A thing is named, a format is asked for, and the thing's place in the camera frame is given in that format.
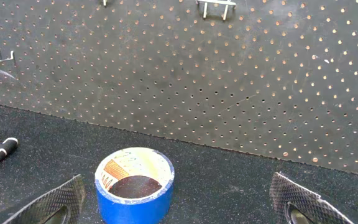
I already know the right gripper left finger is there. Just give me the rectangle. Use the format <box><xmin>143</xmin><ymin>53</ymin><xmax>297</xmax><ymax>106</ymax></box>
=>
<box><xmin>0</xmin><ymin>174</ymin><xmax>86</xmax><ymax>224</ymax></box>

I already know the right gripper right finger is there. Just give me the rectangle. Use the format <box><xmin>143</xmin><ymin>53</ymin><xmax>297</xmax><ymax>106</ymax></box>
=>
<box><xmin>268</xmin><ymin>172</ymin><xmax>358</xmax><ymax>224</ymax></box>

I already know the roll of blue tape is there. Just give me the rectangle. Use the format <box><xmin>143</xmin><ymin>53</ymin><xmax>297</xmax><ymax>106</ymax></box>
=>
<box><xmin>94</xmin><ymin>146</ymin><xmax>176</xmax><ymax>224</ymax></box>

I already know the black pegboard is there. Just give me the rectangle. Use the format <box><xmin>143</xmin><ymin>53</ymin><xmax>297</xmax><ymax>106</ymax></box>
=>
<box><xmin>0</xmin><ymin>0</ymin><xmax>358</xmax><ymax>179</ymax></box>

